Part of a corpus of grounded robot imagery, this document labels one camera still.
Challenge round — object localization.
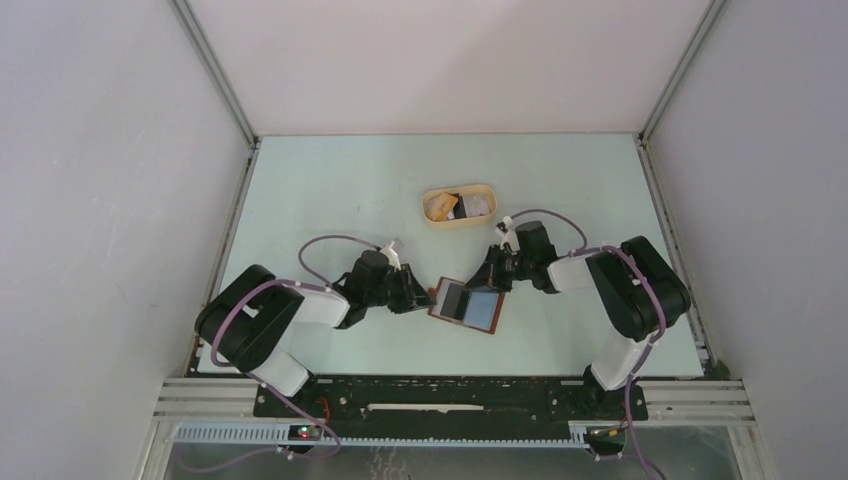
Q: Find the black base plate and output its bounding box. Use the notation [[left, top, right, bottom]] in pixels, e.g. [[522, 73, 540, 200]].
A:
[[292, 375, 648, 440]]

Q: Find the silver card in tray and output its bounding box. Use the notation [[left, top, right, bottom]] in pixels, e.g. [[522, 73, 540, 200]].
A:
[[461, 194, 491, 218]]

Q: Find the gold credit card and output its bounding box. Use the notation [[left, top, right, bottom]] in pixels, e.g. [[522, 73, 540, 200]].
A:
[[425, 192, 459, 222]]

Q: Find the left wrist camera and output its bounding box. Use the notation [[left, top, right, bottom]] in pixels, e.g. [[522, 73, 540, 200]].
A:
[[379, 239, 404, 270]]

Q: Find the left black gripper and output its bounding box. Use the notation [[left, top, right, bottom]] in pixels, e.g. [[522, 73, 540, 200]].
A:
[[365, 264, 436, 315]]

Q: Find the beige oval tray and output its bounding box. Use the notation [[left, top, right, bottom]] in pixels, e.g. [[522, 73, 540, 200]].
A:
[[421, 184, 498, 230]]

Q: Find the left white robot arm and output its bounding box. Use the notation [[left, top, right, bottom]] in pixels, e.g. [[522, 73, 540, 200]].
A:
[[194, 248, 435, 417]]

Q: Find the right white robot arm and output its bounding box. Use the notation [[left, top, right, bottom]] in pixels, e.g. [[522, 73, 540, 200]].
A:
[[465, 218, 691, 418]]

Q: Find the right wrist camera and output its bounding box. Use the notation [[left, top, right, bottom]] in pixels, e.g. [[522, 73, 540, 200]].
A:
[[496, 216, 520, 252]]

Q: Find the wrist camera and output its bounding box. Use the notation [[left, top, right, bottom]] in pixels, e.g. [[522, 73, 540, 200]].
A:
[[496, 216, 520, 252], [379, 239, 404, 270]]

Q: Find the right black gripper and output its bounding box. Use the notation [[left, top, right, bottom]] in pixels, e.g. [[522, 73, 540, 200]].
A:
[[463, 243, 533, 293]]

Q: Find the black card in tray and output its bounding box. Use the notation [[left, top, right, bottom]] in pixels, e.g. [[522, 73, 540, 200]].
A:
[[447, 194, 467, 221]]

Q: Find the grey cable duct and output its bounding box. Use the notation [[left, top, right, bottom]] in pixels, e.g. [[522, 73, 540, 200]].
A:
[[174, 422, 624, 449]]

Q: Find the aluminium frame rail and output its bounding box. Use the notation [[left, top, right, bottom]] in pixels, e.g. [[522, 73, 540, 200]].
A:
[[153, 377, 756, 427]]

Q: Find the brown leather card holder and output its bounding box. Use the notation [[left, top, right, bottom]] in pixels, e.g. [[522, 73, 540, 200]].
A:
[[427, 277, 505, 335]]

